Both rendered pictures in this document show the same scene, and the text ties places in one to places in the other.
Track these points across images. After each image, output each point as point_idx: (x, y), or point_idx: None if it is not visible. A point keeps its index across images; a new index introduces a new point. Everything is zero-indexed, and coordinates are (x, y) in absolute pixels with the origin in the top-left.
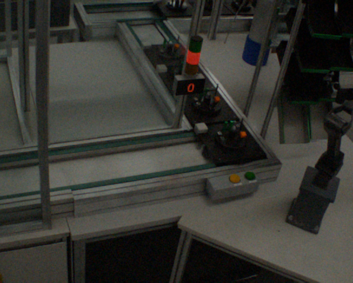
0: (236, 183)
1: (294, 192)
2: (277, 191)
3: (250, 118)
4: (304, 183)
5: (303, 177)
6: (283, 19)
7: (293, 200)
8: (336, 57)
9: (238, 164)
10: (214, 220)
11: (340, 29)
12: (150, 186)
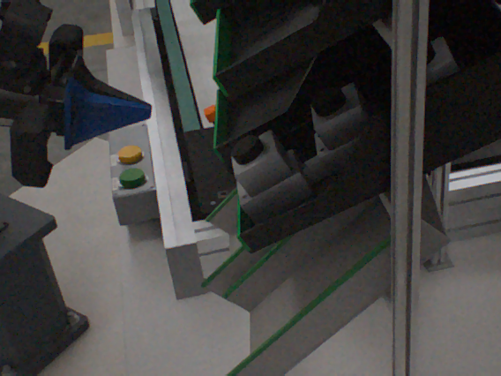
0: (115, 157)
1: (120, 335)
2: (133, 294)
3: (491, 287)
4: None
5: (14, 199)
6: None
7: (79, 314)
8: (297, 18)
9: (181, 168)
10: (84, 180)
11: None
12: (141, 64)
